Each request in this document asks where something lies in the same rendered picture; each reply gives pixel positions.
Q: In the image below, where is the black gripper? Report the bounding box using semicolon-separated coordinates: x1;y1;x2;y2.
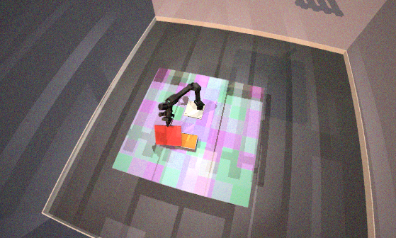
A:
162;110;174;127

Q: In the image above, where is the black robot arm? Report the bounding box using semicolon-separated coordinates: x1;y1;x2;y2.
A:
158;82;205;117

